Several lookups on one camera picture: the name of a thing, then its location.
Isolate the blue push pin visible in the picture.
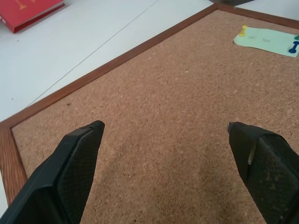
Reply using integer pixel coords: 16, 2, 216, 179
288, 41, 299, 54

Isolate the wood-framed cork board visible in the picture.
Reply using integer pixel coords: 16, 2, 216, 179
0, 3, 299, 224

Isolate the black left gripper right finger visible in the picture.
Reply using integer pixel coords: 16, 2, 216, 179
226, 121, 299, 224

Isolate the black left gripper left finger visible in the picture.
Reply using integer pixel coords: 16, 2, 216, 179
0, 120, 106, 224

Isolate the red book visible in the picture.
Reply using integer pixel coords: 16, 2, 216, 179
0, 0, 66, 34

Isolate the pale green paper note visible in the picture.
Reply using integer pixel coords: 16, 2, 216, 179
233, 27, 299, 58

